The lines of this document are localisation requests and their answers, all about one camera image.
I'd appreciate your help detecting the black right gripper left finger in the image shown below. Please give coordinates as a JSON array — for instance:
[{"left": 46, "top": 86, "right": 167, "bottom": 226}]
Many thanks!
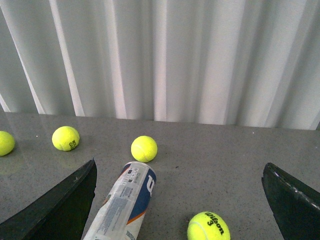
[{"left": 0, "top": 159, "right": 97, "bottom": 240}]

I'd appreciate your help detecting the tennis ball at far left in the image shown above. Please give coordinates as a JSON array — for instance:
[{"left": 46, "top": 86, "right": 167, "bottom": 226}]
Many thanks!
[{"left": 0, "top": 131, "right": 15, "bottom": 157}]

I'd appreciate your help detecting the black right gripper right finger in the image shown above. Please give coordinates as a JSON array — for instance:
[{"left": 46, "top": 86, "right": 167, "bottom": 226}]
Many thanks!
[{"left": 261, "top": 162, "right": 320, "bottom": 240}]

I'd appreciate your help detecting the clear Wilson tennis ball can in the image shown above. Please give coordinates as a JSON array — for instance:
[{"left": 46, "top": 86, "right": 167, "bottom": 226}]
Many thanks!
[{"left": 84, "top": 161, "right": 157, "bottom": 240}]

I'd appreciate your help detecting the plain centre tennis ball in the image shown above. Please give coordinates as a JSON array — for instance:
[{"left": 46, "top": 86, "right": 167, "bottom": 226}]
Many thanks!
[{"left": 130, "top": 135, "right": 158, "bottom": 163}]

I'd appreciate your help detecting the Wilson 3 tennis ball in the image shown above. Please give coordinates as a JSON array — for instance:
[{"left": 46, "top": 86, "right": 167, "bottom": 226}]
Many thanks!
[{"left": 187, "top": 211, "right": 231, "bottom": 240}]

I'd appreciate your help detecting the white pleated curtain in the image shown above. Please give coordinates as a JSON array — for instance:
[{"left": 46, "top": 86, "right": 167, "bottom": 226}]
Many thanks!
[{"left": 0, "top": 0, "right": 320, "bottom": 130}]

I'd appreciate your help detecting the tennis ball with green print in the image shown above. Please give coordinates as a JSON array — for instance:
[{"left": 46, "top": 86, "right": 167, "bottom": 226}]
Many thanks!
[{"left": 51, "top": 126, "right": 80, "bottom": 152}]

